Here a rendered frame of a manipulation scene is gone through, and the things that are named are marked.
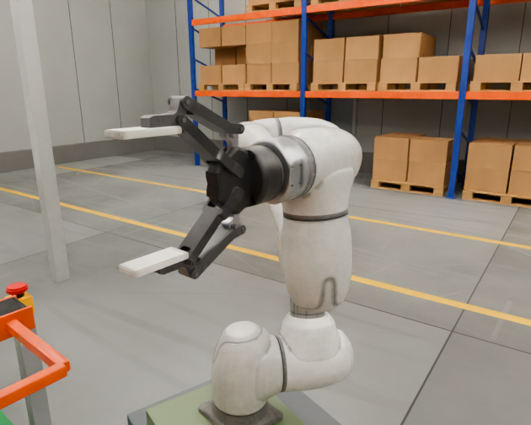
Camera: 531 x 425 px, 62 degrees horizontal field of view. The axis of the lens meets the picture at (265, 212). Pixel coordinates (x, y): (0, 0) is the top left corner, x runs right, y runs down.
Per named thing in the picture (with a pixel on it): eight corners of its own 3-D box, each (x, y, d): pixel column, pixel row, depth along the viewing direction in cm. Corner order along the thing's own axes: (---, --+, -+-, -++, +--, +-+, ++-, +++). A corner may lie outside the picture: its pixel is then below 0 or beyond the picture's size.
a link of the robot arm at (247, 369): (209, 382, 131) (208, 315, 125) (269, 375, 135) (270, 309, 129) (215, 421, 116) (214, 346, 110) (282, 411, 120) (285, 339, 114)
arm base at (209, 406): (239, 379, 142) (239, 363, 140) (285, 418, 125) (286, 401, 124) (189, 401, 131) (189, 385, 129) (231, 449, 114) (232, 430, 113)
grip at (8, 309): (-26, 330, 90) (-30, 309, 89) (18, 314, 97) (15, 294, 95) (-10, 346, 85) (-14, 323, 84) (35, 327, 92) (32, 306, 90)
